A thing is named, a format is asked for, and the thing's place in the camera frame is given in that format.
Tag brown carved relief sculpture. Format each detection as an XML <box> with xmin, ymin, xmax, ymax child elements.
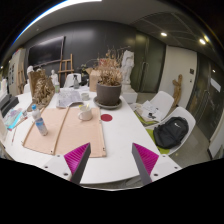
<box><xmin>27</xmin><ymin>68</ymin><xmax>56</xmax><ymax>113</ymax></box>

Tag white plaster head bust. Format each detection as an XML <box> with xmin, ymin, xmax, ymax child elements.
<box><xmin>26</xmin><ymin>64</ymin><xmax>35</xmax><ymax>81</ymax></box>

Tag black backpack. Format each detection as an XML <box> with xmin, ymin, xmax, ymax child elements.
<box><xmin>153</xmin><ymin>116</ymin><xmax>190</xmax><ymax>150</ymax></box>

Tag white mug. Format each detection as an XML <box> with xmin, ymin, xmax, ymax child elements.
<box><xmin>77</xmin><ymin>103</ymin><xmax>94</xmax><ymax>122</ymax></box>

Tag white bottle with blue cap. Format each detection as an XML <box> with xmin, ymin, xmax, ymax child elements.
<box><xmin>31</xmin><ymin>104</ymin><xmax>49</xmax><ymax>137</ymax></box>

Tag loose papers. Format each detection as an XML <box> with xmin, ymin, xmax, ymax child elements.
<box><xmin>134</xmin><ymin>100</ymin><xmax>163</xmax><ymax>124</ymax></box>

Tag long ceiling light strip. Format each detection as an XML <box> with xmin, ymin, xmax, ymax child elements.
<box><xmin>13</xmin><ymin>0</ymin><xmax>103</xmax><ymax>44</ymax></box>

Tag cardboard box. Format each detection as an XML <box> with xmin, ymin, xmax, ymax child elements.
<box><xmin>85</xmin><ymin>67</ymin><xmax>102</xmax><ymax>93</ymax></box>

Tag tall white plaster statue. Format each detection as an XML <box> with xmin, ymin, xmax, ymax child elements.
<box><xmin>120</xmin><ymin>49</ymin><xmax>139</xmax><ymax>104</ymax></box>

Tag dark spray bottle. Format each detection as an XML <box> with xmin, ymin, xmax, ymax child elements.
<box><xmin>72</xmin><ymin>73</ymin><xmax>80</xmax><ymax>90</ymax></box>

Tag white chair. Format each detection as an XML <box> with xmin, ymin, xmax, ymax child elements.
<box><xmin>63</xmin><ymin>72</ymin><xmax>83</xmax><ymax>89</ymax></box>
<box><xmin>23</xmin><ymin>82</ymin><xmax>32</xmax><ymax>94</ymax></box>
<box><xmin>134</xmin><ymin>90</ymin><xmax>175</xmax><ymax>127</ymax></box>
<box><xmin>145</xmin><ymin>106</ymin><xmax>197</xmax><ymax>157</ymax></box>

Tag thin wooden paintbrush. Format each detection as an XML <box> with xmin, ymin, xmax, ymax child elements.
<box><xmin>10</xmin><ymin>125</ymin><xmax>18</xmax><ymax>146</ymax></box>

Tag small white figurine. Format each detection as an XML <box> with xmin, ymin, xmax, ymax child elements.
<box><xmin>49</xmin><ymin>69</ymin><xmax>60</xmax><ymax>86</ymax></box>

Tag wooden easel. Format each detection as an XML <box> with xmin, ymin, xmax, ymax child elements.
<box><xmin>58</xmin><ymin>53</ymin><xmax>75</xmax><ymax>88</ymax></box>

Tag dried plant in grey pot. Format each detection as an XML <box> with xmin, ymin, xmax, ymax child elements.
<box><xmin>94</xmin><ymin>46</ymin><xmax>124</xmax><ymax>107</ymax></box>

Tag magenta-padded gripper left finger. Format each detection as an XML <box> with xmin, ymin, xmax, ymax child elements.
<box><xmin>41</xmin><ymin>142</ymin><xmax>92</xmax><ymax>185</ymax></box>

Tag black case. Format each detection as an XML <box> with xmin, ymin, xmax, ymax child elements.
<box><xmin>0</xmin><ymin>94</ymin><xmax>20</xmax><ymax>118</ymax></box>

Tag colourful book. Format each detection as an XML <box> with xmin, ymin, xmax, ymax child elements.
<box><xmin>2</xmin><ymin>107</ymin><xmax>25</xmax><ymax>131</ymax></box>

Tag wooden figure sculpture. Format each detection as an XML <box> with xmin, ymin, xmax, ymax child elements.
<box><xmin>171</xmin><ymin>73</ymin><xmax>184</xmax><ymax>108</ymax></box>

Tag open newspaper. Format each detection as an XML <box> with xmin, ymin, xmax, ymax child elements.
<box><xmin>55</xmin><ymin>87</ymin><xmax>84</xmax><ymax>109</ymax></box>

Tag dark wall screen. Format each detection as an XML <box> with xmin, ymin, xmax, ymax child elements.
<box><xmin>27</xmin><ymin>35</ymin><xmax>66</xmax><ymax>68</ymax></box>

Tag flat round red coaster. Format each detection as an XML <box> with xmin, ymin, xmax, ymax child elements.
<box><xmin>100</xmin><ymin>113</ymin><xmax>114</xmax><ymax>123</ymax></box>

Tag pale storage cabinet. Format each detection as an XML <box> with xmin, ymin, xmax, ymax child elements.
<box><xmin>8</xmin><ymin>48</ymin><xmax>27</xmax><ymax>96</ymax></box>

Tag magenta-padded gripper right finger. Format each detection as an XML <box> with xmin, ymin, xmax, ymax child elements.
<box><xmin>131</xmin><ymin>142</ymin><xmax>183</xmax><ymax>187</ymax></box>

